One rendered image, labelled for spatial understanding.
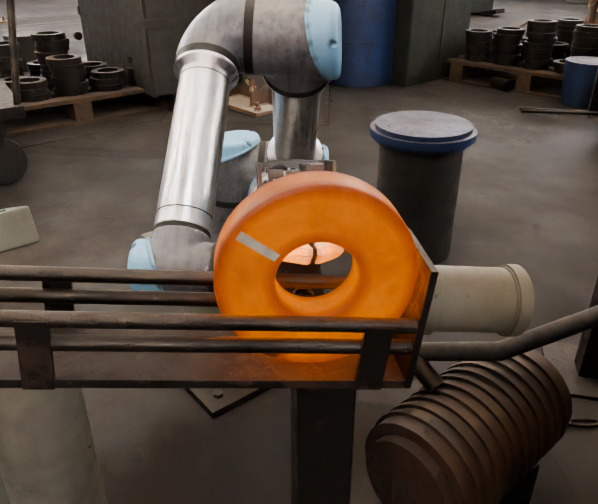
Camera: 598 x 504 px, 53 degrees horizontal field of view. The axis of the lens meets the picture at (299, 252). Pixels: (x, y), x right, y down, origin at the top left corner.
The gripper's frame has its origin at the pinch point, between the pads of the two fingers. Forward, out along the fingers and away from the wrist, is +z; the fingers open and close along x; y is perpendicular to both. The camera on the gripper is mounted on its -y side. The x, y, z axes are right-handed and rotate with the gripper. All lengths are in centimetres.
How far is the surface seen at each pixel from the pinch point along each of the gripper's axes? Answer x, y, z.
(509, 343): 20.8, -11.7, -9.7
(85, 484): -28, -35, -32
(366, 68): 89, 58, -367
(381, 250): 4.7, 0.8, 2.5
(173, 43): -34, 67, -311
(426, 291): 7.8, -2.2, 3.5
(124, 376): -14.6, -7.8, 1.3
